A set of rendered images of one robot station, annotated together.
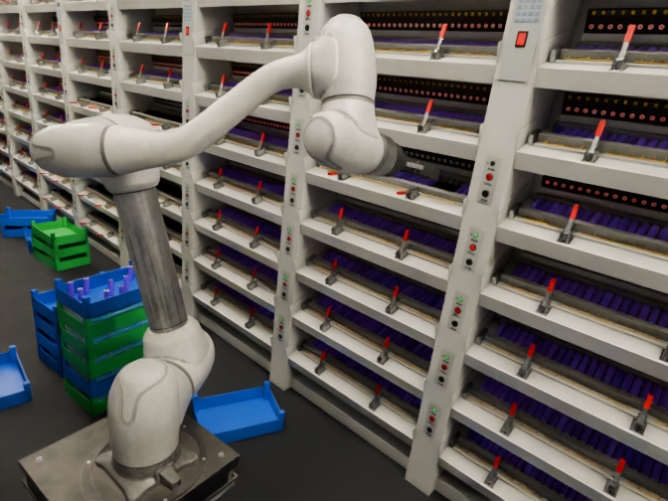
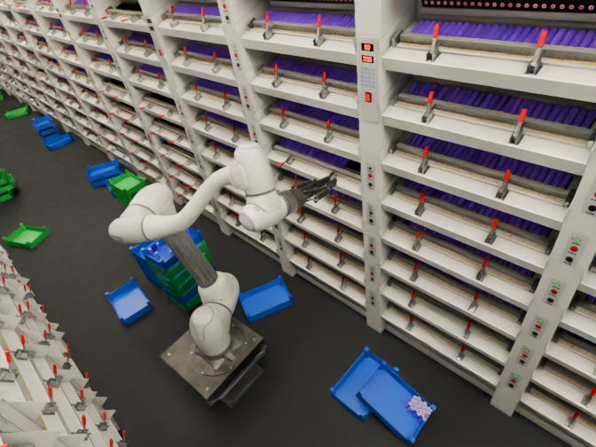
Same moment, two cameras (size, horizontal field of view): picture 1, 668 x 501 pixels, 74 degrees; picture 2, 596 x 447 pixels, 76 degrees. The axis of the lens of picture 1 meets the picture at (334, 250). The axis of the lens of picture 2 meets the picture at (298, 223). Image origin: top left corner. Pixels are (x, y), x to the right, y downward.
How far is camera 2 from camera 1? 0.77 m
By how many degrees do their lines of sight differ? 22
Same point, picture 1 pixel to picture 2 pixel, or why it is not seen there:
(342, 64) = (248, 179)
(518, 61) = (369, 110)
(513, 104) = (373, 135)
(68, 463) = (182, 354)
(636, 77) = (435, 129)
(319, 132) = (246, 222)
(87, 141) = (136, 232)
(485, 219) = (373, 198)
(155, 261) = (190, 257)
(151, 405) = (210, 332)
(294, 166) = not seen: hidden behind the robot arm
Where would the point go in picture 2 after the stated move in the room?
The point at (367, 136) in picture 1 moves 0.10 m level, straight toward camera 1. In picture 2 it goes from (272, 212) to (267, 232)
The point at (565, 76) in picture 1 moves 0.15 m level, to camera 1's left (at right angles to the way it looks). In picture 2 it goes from (397, 121) to (352, 126)
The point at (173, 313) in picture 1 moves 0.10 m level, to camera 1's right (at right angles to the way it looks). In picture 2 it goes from (208, 278) to (229, 277)
